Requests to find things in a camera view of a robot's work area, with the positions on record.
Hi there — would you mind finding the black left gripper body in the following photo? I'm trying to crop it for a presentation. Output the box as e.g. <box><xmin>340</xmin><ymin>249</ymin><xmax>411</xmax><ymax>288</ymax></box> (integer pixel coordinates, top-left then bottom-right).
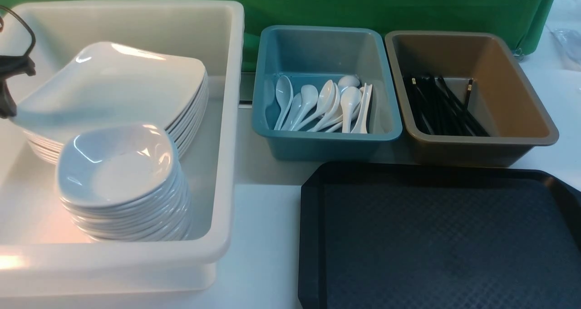
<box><xmin>0</xmin><ymin>55</ymin><xmax>36</xmax><ymax>80</ymax></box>

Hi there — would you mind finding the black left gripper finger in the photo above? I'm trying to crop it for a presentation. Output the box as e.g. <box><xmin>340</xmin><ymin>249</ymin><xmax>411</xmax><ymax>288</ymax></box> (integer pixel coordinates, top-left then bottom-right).
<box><xmin>0</xmin><ymin>80</ymin><xmax>17</xmax><ymax>119</ymax></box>

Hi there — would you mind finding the large white square plate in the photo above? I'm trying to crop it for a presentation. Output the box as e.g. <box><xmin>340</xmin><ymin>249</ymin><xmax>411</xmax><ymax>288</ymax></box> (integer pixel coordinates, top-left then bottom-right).
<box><xmin>10</xmin><ymin>42</ymin><xmax>207</xmax><ymax>144</ymax></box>

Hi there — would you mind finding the white bowl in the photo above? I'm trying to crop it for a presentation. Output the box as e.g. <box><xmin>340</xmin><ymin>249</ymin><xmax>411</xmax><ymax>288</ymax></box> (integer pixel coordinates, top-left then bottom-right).
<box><xmin>55</xmin><ymin>123</ymin><xmax>178</xmax><ymax>209</ymax></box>

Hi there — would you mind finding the white ceramic soup spoon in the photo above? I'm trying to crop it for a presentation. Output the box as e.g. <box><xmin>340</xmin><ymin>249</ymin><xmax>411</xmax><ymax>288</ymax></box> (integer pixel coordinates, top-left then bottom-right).
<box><xmin>340</xmin><ymin>86</ymin><xmax>362</xmax><ymax>133</ymax></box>

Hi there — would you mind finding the stack of white bowls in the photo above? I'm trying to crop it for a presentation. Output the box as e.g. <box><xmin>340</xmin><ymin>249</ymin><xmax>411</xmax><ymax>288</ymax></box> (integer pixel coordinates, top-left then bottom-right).
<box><xmin>58</xmin><ymin>162</ymin><xmax>194</xmax><ymax>242</ymax></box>

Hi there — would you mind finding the stack of white square plates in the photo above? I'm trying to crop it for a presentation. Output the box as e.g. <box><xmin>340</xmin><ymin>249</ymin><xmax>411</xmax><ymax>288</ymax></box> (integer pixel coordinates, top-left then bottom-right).
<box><xmin>23</xmin><ymin>72</ymin><xmax>209</xmax><ymax>165</ymax></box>

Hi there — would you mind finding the large white plastic tub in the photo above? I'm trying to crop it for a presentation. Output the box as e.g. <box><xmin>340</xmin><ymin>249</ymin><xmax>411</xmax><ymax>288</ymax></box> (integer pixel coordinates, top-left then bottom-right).
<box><xmin>1</xmin><ymin>0</ymin><xmax>244</xmax><ymax>298</ymax></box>

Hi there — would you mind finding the white spoon leftmost in bin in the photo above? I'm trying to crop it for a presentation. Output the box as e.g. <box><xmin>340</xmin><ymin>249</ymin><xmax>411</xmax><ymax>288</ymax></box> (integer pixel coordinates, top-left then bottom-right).
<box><xmin>274</xmin><ymin>75</ymin><xmax>293</xmax><ymax>130</ymax></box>

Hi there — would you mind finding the white spoon in bin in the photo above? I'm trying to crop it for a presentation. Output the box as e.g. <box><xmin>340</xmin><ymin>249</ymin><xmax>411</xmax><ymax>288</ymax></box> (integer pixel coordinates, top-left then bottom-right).
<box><xmin>281</xmin><ymin>93</ymin><xmax>302</xmax><ymax>131</ymax></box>
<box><xmin>309</xmin><ymin>80</ymin><xmax>338</xmax><ymax>132</ymax></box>
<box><xmin>274</xmin><ymin>75</ymin><xmax>293</xmax><ymax>130</ymax></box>
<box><xmin>289</xmin><ymin>84</ymin><xmax>318</xmax><ymax>131</ymax></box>

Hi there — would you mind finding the teal plastic bin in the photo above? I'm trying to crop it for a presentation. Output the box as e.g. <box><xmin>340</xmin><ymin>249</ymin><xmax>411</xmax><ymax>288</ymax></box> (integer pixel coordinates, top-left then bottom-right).
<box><xmin>252</xmin><ymin>25</ymin><xmax>403</xmax><ymax>162</ymax></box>

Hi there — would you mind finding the white spoon middle in bin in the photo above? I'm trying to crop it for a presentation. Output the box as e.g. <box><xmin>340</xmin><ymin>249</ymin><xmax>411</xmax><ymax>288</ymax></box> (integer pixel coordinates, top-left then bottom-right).
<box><xmin>309</xmin><ymin>80</ymin><xmax>338</xmax><ymax>132</ymax></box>

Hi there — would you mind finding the black plastic serving tray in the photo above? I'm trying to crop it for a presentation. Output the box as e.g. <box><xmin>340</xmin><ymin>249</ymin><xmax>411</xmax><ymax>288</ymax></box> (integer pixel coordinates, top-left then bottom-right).
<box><xmin>297</xmin><ymin>162</ymin><xmax>581</xmax><ymax>309</ymax></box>

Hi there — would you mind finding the bundle of black chopsticks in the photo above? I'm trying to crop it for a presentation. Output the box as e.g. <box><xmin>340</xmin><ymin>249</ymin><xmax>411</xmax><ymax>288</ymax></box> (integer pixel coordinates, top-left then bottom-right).
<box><xmin>403</xmin><ymin>74</ymin><xmax>490</xmax><ymax>137</ymax></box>

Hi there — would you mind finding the brown plastic bin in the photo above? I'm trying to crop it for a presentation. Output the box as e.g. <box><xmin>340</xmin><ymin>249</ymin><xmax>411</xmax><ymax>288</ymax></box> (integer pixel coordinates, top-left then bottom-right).
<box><xmin>384</xmin><ymin>30</ymin><xmax>559</xmax><ymax>167</ymax></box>

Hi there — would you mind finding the clear plastic bag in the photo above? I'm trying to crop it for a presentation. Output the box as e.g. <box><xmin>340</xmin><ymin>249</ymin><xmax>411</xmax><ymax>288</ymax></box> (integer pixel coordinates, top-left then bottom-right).
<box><xmin>551</xmin><ymin>28</ymin><xmax>581</xmax><ymax>69</ymax></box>

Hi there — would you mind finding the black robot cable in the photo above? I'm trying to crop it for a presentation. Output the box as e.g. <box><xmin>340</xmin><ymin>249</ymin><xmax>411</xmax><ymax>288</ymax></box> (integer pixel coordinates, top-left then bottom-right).
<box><xmin>0</xmin><ymin>5</ymin><xmax>37</xmax><ymax>60</ymax></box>

